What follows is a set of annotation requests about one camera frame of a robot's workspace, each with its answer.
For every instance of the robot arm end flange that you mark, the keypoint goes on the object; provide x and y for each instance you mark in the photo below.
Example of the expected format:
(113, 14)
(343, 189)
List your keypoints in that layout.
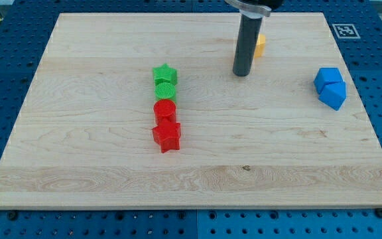
(255, 9)

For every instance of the red star block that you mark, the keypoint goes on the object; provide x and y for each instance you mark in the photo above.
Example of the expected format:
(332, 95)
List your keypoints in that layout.
(167, 134)

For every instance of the green star block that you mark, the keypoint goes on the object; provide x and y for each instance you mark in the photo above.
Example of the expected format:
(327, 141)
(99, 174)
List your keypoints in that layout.
(165, 73)

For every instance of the red cylinder block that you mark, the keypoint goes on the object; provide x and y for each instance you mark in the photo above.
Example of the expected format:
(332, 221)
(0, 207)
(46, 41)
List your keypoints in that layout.
(164, 110)

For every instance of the green cylinder block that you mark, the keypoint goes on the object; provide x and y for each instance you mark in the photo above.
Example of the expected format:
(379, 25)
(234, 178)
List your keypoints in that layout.
(165, 91)

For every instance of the wooden board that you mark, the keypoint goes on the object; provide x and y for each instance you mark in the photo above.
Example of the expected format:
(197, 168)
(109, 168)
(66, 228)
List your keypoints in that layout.
(83, 139)

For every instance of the yellow block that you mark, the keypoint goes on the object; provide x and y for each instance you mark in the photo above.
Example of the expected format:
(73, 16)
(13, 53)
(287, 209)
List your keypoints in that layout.
(260, 46)

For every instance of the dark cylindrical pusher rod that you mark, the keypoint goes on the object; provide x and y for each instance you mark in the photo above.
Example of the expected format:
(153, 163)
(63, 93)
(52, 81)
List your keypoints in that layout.
(246, 43)

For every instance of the blue cube block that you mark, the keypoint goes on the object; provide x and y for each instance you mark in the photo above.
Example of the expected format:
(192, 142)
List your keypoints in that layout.
(326, 76)

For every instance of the blue triangular block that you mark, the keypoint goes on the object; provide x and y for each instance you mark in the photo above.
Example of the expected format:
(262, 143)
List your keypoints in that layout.
(334, 95)

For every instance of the white fiducial marker tag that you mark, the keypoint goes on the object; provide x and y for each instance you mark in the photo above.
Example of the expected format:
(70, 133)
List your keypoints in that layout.
(345, 31)

